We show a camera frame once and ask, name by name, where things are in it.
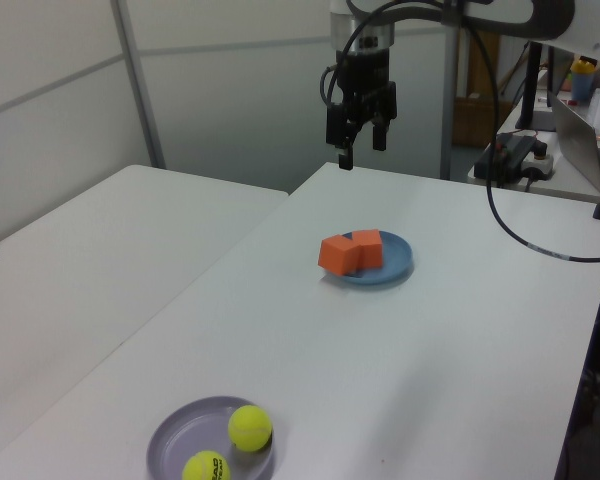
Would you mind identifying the emergency stop button box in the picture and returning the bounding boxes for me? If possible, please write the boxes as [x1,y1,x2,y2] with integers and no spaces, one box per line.
[522,141,554,182]

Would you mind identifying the yellow-green tennis ball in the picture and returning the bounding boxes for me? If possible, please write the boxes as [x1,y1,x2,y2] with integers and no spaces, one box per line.
[181,449,231,480]
[227,404,273,453]

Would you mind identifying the blue plastic plate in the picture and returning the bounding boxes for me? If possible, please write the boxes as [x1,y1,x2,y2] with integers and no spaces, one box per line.
[322,229,414,289]

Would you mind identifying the yellow toy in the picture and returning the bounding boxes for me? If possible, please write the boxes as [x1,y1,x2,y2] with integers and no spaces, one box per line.
[571,55,600,76]

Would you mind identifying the brown cardboard box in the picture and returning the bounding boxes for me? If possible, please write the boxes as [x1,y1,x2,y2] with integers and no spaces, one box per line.
[452,96,514,149]

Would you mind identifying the black electronics box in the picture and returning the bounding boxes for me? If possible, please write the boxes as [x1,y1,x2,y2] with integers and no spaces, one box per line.
[474,133,536,182]

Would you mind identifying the purple plastic plate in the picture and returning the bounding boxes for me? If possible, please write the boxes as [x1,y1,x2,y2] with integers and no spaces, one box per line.
[146,395,277,480]

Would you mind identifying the grey partition post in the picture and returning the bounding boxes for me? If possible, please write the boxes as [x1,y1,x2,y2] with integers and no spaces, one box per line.
[442,22,462,182]
[111,0,167,170]

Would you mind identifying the black computer monitor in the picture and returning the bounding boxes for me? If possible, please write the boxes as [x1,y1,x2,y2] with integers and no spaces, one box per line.
[514,41,576,132]

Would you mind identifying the blue plastic cup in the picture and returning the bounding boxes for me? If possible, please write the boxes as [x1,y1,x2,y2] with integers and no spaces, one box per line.
[569,69,598,102]

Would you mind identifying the orange foam cube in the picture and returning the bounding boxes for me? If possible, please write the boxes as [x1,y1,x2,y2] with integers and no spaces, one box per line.
[352,228,385,271]
[317,234,364,276]

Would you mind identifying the white office desk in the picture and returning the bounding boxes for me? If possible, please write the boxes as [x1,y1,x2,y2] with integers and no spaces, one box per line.
[467,67,600,204]

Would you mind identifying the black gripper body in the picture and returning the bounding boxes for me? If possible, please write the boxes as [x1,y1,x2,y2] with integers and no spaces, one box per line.
[334,47,392,125]

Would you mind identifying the grey laptop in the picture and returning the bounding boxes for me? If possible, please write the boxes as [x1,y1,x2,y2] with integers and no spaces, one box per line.
[547,89,600,199]

